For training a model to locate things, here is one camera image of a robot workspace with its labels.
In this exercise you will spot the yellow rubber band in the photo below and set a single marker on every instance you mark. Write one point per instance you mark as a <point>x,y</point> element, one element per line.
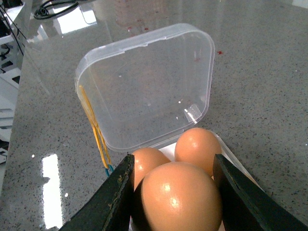
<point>105,157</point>

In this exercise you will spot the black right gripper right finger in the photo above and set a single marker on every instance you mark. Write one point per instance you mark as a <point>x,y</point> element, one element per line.
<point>245,206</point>

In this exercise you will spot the brown egg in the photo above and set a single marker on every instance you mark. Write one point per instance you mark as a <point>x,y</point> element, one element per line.
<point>145,160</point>
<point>198,146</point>
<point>177,196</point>

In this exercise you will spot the white frame furniture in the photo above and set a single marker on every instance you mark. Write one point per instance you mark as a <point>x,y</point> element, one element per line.
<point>11,53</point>

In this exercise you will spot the blue rubber band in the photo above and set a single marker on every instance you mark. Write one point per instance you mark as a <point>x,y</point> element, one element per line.
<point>109,170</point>

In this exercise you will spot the clear plastic egg box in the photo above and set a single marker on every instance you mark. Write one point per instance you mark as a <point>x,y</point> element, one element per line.
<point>147,90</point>

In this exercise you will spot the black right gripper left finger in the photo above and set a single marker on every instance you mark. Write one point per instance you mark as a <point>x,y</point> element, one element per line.
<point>109,208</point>

